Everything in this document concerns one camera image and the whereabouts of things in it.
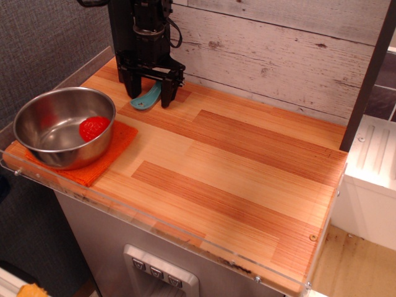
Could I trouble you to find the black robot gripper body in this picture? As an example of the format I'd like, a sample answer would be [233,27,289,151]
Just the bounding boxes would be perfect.
[116,26,186,85]

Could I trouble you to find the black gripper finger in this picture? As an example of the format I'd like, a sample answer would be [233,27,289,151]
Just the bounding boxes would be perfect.
[122,70,142,97]
[161,78,179,108]

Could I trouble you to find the teal scrubber brush white bristles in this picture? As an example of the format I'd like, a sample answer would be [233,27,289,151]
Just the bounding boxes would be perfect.
[130,81,161,110]

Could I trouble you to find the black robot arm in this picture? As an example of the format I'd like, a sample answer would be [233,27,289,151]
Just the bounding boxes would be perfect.
[116,1,186,108]

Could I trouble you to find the red toy strawberry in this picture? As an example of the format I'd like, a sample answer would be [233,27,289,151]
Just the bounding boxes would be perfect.
[79,116,110,142]

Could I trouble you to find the stainless steel bowl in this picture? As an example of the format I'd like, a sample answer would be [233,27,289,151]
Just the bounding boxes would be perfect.
[13,87,116,170]

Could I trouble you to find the orange folded cloth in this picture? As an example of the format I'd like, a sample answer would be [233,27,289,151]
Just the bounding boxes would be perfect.
[25,121,138,187]

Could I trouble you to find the clear acrylic front guard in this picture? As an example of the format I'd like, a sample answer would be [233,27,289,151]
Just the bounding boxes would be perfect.
[4,142,347,296]

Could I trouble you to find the silver dispenser button panel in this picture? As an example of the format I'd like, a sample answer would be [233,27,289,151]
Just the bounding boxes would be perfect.
[123,244,200,297]

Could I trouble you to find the yellow object bottom left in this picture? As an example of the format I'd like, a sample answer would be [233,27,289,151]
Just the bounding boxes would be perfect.
[16,284,49,297]

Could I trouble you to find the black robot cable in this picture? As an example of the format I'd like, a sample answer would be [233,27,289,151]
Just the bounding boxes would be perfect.
[166,17,183,49]

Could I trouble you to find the dark brown right post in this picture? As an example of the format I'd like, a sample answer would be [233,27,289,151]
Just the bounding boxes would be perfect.
[339,0,395,152]

